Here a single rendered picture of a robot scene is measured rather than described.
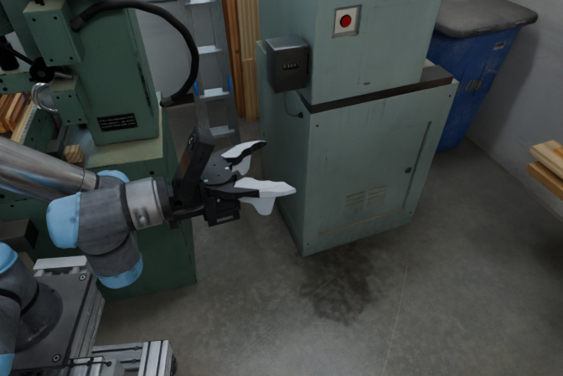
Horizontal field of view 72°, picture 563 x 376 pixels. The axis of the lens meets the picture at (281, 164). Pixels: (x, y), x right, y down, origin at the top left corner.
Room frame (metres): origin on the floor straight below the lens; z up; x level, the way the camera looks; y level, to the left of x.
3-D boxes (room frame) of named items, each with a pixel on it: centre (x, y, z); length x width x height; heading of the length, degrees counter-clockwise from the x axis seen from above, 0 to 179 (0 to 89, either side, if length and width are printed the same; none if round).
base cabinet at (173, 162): (1.14, 0.74, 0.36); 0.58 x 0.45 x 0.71; 104
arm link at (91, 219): (0.38, 0.28, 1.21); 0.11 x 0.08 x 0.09; 110
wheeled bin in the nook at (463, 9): (2.08, -0.92, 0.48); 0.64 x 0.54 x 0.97; 23
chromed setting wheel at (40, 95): (1.02, 0.70, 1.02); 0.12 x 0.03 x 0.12; 104
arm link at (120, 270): (0.39, 0.29, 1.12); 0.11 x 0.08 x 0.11; 20
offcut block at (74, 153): (0.98, 0.69, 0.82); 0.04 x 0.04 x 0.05; 13
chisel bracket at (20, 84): (1.11, 0.83, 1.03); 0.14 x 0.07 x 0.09; 104
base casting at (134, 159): (1.14, 0.73, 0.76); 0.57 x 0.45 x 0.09; 104
